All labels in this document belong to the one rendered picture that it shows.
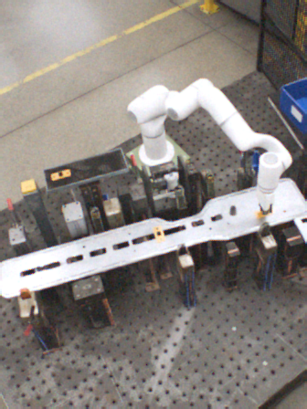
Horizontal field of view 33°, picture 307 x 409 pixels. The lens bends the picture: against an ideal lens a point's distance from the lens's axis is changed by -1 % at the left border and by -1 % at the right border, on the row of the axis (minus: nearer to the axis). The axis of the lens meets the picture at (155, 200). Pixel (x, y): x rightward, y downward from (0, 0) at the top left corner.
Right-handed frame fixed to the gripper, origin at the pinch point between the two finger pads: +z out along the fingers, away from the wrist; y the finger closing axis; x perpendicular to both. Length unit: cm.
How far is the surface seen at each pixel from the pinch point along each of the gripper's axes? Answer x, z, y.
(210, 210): -21.3, 3.3, -9.7
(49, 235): -95, 22, -36
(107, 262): -71, 3, 1
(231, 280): -20.2, 26.2, 14.5
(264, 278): -6.3, 25.0, 19.2
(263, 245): -8.1, -0.5, 17.3
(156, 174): -40.8, -14.7, -22.6
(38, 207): -94, -1, -35
